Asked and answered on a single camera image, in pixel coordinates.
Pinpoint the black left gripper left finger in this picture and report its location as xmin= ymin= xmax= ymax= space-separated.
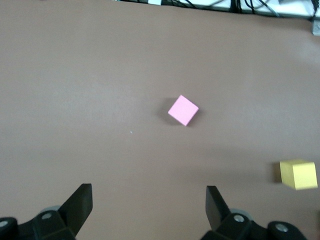
xmin=32 ymin=183 xmax=94 ymax=240

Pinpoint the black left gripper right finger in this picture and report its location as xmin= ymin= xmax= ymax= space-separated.
xmin=201 ymin=185 xmax=253 ymax=240

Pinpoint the yellow foam block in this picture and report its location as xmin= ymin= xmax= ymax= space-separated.
xmin=279 ymin=158 xmax=318 ymax=191

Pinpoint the brown table cover sheet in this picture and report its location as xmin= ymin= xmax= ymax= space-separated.
xmin=0 ymin=0 xmax=320 ymax=240

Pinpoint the pink foam block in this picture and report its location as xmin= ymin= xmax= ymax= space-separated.
xmin=167 ymin=94 xmax=200 ymax=127

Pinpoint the black cable bundle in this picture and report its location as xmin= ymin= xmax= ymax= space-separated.
xmin=174 ymin=0 xmax=282 ymax=18

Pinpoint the grey metal bracket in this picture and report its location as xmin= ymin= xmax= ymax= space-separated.
xmin=310 ymin=20 xmax=320 ymax=36

